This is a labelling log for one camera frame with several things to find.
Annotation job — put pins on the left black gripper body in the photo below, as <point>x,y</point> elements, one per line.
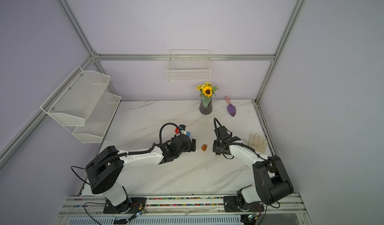
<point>188,148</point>

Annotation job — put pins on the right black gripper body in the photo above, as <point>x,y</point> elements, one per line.
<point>217,147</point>

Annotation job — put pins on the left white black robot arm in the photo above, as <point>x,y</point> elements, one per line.
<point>104,170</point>

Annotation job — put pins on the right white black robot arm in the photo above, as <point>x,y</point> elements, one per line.
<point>272,182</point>

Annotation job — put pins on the white work glove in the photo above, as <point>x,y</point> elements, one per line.
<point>257,142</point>

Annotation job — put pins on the purple pink garden trowel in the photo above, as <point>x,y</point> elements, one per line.
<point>231,109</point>

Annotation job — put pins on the sunflower bouquet in grey vase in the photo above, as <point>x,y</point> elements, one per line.
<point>207,90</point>

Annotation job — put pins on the white mesh two-tier shelf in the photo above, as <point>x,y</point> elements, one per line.
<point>82,105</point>

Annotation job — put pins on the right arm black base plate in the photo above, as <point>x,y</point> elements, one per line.
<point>235,204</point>

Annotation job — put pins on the white wire wall basket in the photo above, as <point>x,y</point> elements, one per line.
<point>189,65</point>

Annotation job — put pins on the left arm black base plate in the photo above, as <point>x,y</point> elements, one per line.
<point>130,206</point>

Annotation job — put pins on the aluminium front rail frame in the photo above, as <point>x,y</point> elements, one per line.
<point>176,205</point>

